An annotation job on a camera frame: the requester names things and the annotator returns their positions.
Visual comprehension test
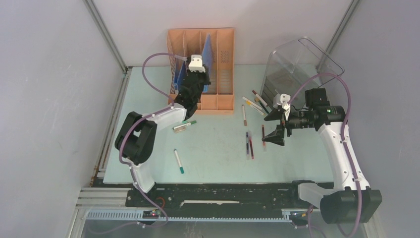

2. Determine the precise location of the orange red gel pen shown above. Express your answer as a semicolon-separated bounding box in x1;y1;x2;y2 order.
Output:
261;124;266;151

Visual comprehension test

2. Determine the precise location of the brown cap white marker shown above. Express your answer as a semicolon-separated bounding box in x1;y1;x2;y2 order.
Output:
241;105;247;126

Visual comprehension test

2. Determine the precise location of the blue folder bottom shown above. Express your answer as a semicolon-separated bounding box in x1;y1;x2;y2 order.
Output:
202;33;213;77

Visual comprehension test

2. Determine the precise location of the dark green cap marker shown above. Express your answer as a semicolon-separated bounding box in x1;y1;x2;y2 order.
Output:
173;120;197;130

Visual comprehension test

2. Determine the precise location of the purple gel pen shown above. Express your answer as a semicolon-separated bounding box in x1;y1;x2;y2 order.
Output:
246;132;250;160

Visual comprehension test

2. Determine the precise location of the dark red gel pen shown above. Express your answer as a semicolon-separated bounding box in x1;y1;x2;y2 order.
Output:
248;132;255;160

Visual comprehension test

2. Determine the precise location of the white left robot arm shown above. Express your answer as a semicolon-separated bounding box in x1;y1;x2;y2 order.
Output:
114;65;211;207

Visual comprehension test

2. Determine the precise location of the green cap white marker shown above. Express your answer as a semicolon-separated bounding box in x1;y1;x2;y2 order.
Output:
174;149;185;174

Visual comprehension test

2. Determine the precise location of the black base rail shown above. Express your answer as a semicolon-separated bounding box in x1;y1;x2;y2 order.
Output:
125;182;310;220

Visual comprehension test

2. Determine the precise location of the clear plastic drawer cabinet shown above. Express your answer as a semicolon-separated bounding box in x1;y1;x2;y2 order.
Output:
260;37;345;109

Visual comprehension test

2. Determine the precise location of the orange plastic file organizer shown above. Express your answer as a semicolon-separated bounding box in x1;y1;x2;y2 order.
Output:
166;28;235;115

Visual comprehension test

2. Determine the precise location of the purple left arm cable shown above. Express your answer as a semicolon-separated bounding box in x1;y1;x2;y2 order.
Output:
118;53;189;229

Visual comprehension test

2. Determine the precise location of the dark red cap marker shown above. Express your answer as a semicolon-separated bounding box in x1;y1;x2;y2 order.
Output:
252;90;268;107

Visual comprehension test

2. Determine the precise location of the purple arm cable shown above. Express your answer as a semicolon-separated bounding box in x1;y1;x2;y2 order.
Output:
288;72;363;238
118;53;189;229

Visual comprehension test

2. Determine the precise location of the grey cable duct strip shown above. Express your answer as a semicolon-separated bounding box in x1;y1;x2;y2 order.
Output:
86;210;301;223

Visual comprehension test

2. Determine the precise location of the blue folder top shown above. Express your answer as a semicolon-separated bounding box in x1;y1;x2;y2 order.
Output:
173;60;187;94

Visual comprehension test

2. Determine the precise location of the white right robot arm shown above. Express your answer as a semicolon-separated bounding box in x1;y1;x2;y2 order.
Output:
262;88;382;224

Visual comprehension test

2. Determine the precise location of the yellow cap white marker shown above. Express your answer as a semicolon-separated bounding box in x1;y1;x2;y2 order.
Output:
246;101;265;116

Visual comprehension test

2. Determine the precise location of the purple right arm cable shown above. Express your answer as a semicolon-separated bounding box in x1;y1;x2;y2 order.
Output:
288;72;363;238

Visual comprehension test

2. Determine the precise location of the blue folder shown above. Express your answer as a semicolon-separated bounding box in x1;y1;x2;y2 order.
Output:
173;60;187;94
202;33;213;77

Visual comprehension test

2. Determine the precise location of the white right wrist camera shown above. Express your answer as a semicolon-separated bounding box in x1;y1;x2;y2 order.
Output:
273;94;291;121

